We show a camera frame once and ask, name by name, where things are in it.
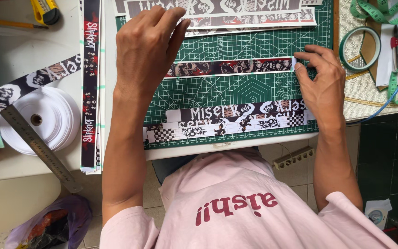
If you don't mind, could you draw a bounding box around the beige power strip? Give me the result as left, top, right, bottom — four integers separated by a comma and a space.
272, 145, 316, 171

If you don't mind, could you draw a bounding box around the white paper sheet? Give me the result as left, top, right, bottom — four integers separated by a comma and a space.
375, 19, 398, 87

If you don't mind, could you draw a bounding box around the yellow and black pen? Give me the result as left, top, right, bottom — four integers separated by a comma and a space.
0, 12, 50, 30

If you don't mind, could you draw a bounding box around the person's left hand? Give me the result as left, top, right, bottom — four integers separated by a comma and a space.
115, 6, 191, 103

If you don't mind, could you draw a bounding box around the blue cable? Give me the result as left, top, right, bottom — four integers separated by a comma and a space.
345, 41, 398, 126

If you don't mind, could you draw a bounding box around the stack of long printed strips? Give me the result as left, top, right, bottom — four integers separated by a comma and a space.
79, 0, 106, 175

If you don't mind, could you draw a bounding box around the large lettered printed strip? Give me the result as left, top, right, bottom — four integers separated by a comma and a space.
124, 0, 303, 18

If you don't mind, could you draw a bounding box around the white ribbon roll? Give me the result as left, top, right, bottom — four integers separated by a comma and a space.
0, 86, 82, 156

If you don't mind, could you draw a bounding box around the steel ruler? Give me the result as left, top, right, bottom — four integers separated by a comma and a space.
0, 65, 84, 194

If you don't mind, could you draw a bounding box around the black and white printed strip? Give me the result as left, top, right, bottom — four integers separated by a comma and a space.
0, 53, 82, 127

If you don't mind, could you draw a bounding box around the yellow utility knife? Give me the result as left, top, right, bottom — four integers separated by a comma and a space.
30, 0, 61, 26

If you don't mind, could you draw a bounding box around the purple plastic bag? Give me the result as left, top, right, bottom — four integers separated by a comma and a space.
5, 194, 93, 249

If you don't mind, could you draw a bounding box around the green cutting mat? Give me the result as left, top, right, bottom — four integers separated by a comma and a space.
115, 0, 334, 150

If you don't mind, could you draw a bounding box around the white lettered black strip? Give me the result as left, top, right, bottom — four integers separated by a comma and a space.
165, 98, 316, 124

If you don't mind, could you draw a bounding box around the woven cream placemat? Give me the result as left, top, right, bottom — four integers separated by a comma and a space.
338, 0, 398, 122

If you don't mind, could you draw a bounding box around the skull print paper strip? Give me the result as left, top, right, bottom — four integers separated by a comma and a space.
164, 56, 298, 79

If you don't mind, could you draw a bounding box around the pink t-shirt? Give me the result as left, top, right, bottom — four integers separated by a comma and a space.
99, 148, 398, 249

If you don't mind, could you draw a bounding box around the brown cardboard piece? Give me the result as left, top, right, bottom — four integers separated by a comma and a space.
359, 17, 393, 91

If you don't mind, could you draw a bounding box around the checkered brick print strip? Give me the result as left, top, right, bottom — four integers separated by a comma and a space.
143, 114, 316, 144

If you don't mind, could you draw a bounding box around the person's right hand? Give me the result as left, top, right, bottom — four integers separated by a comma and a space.
294, 44, 347, 120

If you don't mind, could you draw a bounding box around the white packaged tape roll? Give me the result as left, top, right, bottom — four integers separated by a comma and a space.
364, 198, 393, 231

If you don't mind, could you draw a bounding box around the green tape roll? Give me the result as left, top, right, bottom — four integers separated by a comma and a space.
339, 26, 382, 73

